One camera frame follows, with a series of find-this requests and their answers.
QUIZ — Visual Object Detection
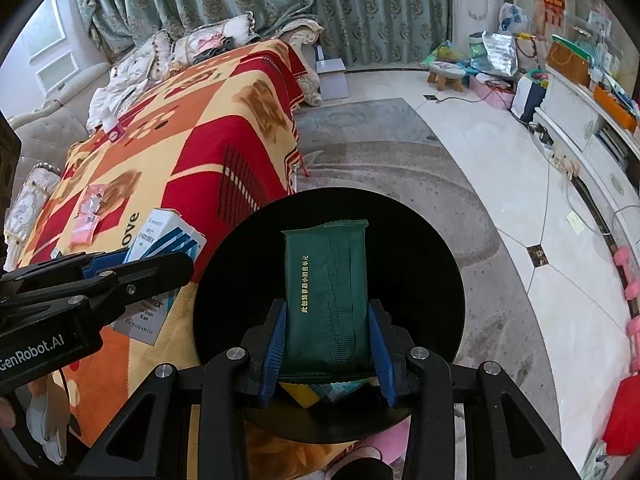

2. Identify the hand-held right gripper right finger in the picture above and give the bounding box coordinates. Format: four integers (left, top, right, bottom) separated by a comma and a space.
367, 300, 581, 480

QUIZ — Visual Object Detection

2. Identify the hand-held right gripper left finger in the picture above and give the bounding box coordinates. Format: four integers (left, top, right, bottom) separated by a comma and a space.
75, 299, 288, 480

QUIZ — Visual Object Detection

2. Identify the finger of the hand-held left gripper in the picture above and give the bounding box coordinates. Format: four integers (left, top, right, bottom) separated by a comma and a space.
0, 252, 195, 333
0, 250, 131, 301

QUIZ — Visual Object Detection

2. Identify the white and blue dropper box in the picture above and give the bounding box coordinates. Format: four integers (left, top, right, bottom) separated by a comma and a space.
112, 208, 207, 346

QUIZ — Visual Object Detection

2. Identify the yellow packet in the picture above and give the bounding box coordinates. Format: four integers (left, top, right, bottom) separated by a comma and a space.
279, 381, 321, 407

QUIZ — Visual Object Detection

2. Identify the dark green packet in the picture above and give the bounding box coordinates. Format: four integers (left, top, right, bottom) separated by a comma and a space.
281, 219, 373, 378

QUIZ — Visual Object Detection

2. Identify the black trash bin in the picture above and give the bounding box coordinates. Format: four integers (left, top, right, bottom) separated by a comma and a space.
193, 187, 466, 443

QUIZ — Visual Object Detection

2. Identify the embroidered fringed pillow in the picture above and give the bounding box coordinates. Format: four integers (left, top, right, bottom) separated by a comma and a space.
5, 162, 63, 256

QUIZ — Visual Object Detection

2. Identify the beige tufted sofa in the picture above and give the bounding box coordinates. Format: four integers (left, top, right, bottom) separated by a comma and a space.
0, 22, 326, 241

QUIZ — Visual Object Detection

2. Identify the checkered printed blanket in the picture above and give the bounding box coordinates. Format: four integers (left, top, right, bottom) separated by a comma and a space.
5, 39, 361, 480

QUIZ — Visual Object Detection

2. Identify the white crumpled cloth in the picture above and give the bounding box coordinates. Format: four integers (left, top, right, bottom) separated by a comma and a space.
87, 67, 161, 131

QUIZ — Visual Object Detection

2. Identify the grey floor rug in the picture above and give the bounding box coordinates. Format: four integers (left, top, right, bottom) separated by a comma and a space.
292, 97, 563, 441

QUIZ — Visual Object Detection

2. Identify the beige patterned pillow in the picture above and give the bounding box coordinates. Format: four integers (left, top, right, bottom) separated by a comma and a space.
112, 30, 173, 81

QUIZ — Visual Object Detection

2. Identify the folded clothes pile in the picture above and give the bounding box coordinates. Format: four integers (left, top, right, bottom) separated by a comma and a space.
192, 35, 236, 61

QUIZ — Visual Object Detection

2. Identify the white panelled door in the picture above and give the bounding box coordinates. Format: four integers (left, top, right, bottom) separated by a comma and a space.
22, 0, 81, 93

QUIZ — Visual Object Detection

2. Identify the beige floral pillow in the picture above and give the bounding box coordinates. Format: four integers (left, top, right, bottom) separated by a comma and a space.
170, 12, 256, 63

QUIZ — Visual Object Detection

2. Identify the red cloth item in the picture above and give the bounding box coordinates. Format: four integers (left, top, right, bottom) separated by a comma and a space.
602, 375, 640, 457

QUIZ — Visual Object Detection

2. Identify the grey box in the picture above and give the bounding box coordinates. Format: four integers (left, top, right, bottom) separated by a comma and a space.
315, 45, 349, 101

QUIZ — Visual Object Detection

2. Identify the beige power strip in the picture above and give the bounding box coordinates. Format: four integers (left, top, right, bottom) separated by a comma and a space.
550, 152, 576, 178

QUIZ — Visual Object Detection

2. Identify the pink storage box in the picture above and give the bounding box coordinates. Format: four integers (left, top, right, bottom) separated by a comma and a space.
467, 76, 516, 110

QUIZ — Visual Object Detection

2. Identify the small padded stool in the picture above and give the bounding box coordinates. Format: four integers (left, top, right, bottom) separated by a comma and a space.
427, 61, 466, 92

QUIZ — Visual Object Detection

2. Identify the blue and white bag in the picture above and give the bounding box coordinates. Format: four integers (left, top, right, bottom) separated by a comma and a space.
511, 72, 548, 123

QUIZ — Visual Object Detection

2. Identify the white tv cabinet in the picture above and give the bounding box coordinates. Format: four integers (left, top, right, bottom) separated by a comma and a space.
532, 62, 640, 261

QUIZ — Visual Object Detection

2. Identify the green plastic bag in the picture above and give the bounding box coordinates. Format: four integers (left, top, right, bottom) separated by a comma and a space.
425, 40, 473, 68

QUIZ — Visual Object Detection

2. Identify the green patterned curtain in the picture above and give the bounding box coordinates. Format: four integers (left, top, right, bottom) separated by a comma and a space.
72, 0, 451, 68

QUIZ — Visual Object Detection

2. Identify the silver foil bag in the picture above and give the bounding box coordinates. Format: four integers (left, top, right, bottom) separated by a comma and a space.
470, 31, 518, 77

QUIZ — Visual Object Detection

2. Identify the orange box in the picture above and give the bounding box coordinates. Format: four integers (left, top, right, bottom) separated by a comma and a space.
594, 85, 638, 131

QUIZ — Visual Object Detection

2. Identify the orange paper bag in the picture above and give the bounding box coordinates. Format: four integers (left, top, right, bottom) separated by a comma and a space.
545, 40, 593, 86

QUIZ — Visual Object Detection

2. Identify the white plastic bag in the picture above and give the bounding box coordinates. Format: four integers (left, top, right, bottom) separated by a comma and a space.
497, 2, 530, 36

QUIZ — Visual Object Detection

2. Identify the black cable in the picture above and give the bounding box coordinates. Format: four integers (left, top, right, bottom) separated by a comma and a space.
60, 370, 83, 436

